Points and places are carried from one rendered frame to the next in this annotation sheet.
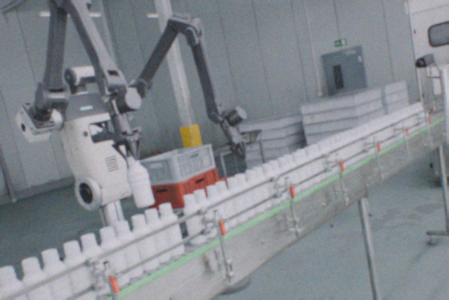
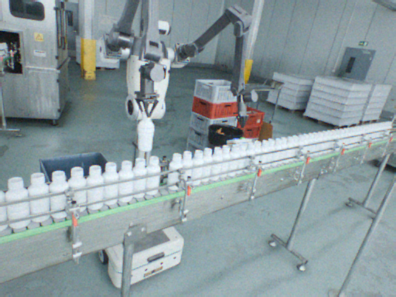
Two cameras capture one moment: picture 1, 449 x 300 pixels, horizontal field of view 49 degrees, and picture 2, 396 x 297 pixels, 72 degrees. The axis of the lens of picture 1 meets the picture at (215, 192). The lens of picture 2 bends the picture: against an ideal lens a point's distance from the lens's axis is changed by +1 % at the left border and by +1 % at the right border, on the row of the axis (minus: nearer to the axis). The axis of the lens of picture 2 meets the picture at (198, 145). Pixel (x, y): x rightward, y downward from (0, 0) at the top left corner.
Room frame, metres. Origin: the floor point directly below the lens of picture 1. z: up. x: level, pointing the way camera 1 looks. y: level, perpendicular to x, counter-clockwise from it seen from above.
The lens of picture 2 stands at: (0.56, -0.16, 1.66)
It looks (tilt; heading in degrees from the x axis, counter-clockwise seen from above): 22 degrees down; 9
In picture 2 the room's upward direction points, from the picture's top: 9 degrees clockwise
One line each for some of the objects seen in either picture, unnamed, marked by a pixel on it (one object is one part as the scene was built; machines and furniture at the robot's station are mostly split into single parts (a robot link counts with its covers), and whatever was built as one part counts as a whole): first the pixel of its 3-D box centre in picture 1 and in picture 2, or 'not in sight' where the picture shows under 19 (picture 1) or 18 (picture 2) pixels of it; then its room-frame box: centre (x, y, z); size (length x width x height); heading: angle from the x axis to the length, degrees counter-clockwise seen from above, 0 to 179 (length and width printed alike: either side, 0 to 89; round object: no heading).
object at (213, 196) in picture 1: (216, 208); (196, 167); (1.70, 0.01, 1.08); 0.06 x 0.06 x 0.17
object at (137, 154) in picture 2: not in sight; (140, 168); (2.16, 0.47, 0.74); 0.11 x 0.11 x 0.40; 49
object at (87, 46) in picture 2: not in sight; (87, 59); (7.96, 4.64, 0.55); 0.40 x 0.40 x 1.10; 49
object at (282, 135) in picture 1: (281, 142); (295, 92); (9.44, -1.43, 0.50); 1.23 x 1.05 x 1.00; 137
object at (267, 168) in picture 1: (270, 184); (248, 157); (1.97, -0.22, 1.08); 0.06 x 0.06 x 0.17
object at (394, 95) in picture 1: (375, 116); (360, 100); (9.72, -3.39, 0.59); 1.25 x 1.03 x 1.17; 140
